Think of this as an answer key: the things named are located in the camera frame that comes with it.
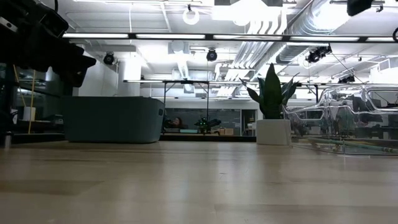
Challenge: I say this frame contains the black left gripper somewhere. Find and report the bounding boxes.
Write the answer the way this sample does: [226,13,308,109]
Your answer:
[51,46,97,88]

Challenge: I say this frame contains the clear plastic tray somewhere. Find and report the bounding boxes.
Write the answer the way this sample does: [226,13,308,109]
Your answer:
[282,83,398,156]

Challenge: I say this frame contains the long ceiling light strip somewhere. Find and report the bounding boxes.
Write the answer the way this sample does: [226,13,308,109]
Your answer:
[62,32,398,44]

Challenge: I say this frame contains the thin yellow pole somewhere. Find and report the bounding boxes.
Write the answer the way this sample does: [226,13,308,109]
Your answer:
[12,65,27,108]
[27,70,39,135]

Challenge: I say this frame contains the teal plastic bin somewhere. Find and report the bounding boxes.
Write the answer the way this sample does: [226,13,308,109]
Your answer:
[61,95,165,144]

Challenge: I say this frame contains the white cylinder container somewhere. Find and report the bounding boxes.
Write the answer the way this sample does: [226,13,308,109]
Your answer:
[23,106,37,121]

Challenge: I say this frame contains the person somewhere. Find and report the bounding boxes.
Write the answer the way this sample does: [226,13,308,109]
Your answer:
[166,116,187,130]

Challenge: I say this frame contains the small black device green lights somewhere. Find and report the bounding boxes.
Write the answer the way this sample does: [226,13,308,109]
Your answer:
[195,116,223,134]

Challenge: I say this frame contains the green snake plant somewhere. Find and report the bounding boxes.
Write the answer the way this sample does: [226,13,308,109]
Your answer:
[239,63,300,121]

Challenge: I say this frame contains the black ceiling spotlight cluster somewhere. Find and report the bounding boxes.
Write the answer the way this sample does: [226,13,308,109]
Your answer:
[305,45,333,64]
[338,74,356,84]

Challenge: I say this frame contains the silver metal post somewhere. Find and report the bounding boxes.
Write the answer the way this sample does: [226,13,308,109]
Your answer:
[2,131,12,150]

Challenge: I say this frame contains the white ring lamp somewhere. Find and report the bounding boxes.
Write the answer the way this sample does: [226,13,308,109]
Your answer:
[182,7,200,26]

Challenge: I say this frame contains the black metal table frame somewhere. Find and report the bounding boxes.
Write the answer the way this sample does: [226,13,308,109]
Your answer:
[11,133,257,144]

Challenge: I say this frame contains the silver ventilation duct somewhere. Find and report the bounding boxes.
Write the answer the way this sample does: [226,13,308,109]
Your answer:
[233,0,352,69]

